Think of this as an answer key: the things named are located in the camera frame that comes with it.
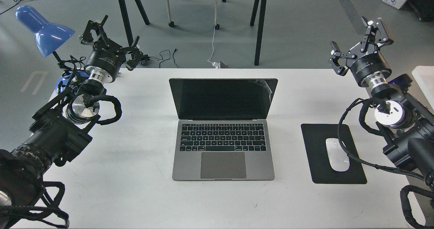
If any white power cable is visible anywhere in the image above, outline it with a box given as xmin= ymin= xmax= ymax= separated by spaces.
xmin=207 ymin=0 xmax=228 ymax=69

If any grey open laptop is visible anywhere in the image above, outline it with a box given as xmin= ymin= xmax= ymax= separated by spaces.
xmin=169 ymin=78 xmax=278 ymax=181

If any blue desk lamp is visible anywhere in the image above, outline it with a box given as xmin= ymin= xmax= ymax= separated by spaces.
xmin=15 ymin=5 xmax=89 ymax=97

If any black mouse pad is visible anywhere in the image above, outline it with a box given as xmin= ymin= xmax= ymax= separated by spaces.
xmin=301 ymin=124 xmax=367 ymax=184

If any black cable on floor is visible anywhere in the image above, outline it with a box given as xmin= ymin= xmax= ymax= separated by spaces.
xmin=141 ymin=48 xmax=179 ymax=69

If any white computer mouse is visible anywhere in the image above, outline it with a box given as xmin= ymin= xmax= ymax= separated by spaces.
xmin=325 ymin=138 xmax=350 ymax=172

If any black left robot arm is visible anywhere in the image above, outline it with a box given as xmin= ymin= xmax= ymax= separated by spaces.
xmin=1 ymin=16 xmax=143 ymax=229

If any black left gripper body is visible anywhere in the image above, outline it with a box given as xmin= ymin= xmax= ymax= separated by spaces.
xmin=85 ymin=41 xmax=126 ymax=83

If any white side table edge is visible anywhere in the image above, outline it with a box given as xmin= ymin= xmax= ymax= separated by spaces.
xmin=411 ymin=66 xmax=434 ymax=109

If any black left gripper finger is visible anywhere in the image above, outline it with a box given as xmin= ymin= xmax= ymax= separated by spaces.
xmin=121 ymin=36 xmax=143 ymax=70
xmin=79 ymin=15 xmax=110 ymax=46

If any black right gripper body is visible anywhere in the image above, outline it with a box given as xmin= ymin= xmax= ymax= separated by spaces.
xmin=349 ymin=43 xmax=392 ymax=87

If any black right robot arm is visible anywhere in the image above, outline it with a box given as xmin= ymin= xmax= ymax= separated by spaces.
xmin=328 ymin=17 xmax=434 ymax=229

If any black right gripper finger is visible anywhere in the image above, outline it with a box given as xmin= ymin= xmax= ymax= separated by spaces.
xmin=328 ymin=41 xmax=358 ymax=76
xmin=360 ymin=16 xmax=394 ymax=53

